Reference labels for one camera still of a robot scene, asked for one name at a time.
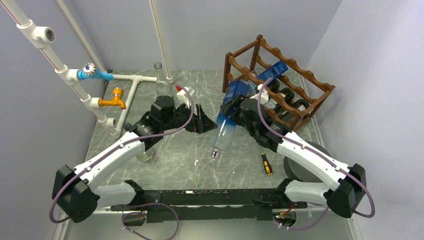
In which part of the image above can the purple cable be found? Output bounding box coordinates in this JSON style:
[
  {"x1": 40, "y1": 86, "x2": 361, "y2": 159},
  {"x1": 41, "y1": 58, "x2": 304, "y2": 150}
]
[
  {"x1": 256, "y1": 77, "x2": 377, "y2": 232},
  {"x1": 48, "y1": 86, "x2": 196, "y2": 240}
]

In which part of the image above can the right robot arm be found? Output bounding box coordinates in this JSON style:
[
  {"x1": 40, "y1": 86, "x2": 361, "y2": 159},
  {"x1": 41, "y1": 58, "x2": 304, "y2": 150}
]
[{"x1": 220, "y1": 94, "x2": 370, "y2": 219}]

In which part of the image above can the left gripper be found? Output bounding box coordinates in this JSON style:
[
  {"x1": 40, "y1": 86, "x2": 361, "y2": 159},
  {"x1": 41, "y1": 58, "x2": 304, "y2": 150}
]
[{"x1": 161, "y1": 102, "x2": 218, "y2": 134}]

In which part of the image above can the yellow black screwdriver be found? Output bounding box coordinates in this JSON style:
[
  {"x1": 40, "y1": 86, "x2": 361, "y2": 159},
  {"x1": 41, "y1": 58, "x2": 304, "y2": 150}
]
[{"x1": 259, "y1": 146, "x2": 273, "y2": 176}]

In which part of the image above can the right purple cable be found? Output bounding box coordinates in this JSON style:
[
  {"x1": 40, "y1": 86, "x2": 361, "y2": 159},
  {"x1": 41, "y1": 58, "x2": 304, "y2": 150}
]
[{"x1": 256, "y1": 77, "x2": 377, "y2": 232}]

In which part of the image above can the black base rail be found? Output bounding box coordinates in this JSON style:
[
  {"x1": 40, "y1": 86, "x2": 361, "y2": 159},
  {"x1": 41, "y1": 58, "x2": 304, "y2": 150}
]
[{"x1": 110, "y1": 188, "x2": 308, "y2": 223}]

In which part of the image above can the clear tall empty bottle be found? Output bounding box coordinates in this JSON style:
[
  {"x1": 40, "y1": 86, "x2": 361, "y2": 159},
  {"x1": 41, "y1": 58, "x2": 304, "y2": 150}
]
[{"x1": 154, "y1": 62, "x2": 174, "y2": 97}]

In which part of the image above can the labelled dark wine bottle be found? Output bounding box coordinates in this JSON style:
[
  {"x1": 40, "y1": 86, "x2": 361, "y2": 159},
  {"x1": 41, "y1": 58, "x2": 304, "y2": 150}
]
[{"x1": 267, "y1": 78, "x2": 280, "y2": 94}]

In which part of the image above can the clear lying bottle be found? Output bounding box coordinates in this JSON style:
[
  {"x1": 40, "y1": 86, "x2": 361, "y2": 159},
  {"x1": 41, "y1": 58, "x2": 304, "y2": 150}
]
[{"x1": 123, "y1": 123, "x2": 157, "y2": 163}]

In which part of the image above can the dark green wine bottle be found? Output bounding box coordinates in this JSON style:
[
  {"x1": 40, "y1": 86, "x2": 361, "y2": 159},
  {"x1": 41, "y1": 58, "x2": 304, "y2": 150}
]
[{"x1": 279, "y1": 98, "x2": 310, "y2": 124}]

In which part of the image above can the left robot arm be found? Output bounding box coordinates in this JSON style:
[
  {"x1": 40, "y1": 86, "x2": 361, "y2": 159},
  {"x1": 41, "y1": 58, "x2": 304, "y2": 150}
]
[{"x1": 50, "y1": 95, "x2": 218, "y2": 223}]

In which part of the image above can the white pvc pipe frame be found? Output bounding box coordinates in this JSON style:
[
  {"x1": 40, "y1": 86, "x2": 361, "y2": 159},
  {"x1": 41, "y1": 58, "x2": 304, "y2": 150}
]
[{"x1": 0, "y1": 0, "x2": 157, "y2": 138}]

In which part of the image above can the orange brass tap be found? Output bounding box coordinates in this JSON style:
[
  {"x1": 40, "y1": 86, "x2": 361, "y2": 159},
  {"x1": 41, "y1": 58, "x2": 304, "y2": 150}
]
[{"x1": 97, "y1": 87, "x2": 127, "y2": 110}]

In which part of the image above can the blue square bottle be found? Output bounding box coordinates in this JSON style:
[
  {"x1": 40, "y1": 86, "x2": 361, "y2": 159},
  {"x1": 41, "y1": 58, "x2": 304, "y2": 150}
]
[{"x1": 255, "y1": 60, "x2": 289, "y2": 81}]

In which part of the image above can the clear stoppered glass bottle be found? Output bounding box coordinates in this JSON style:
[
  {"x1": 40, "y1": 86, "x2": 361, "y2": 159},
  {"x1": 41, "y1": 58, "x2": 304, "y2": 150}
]
[{"x1": 211, "y1": 80, "x2": 249, "y2": 159}]

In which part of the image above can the blue tap valve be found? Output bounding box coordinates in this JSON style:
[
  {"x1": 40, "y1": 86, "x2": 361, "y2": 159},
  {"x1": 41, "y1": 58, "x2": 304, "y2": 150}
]
[{"x1": 77, "y1": 62, "x2": 114, "y2": 82}]

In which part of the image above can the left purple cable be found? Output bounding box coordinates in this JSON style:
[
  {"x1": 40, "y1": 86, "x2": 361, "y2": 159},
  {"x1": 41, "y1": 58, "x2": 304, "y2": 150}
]
[{"x1": 48, "y1": 86, "x2": 196, "y2": 240}]

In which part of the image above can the wooden wine rack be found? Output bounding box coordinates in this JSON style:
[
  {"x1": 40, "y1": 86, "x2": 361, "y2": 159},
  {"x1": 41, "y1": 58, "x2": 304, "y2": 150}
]
[{"x1": 222, "y1": 34, "x2": 335, "y2": 131}]

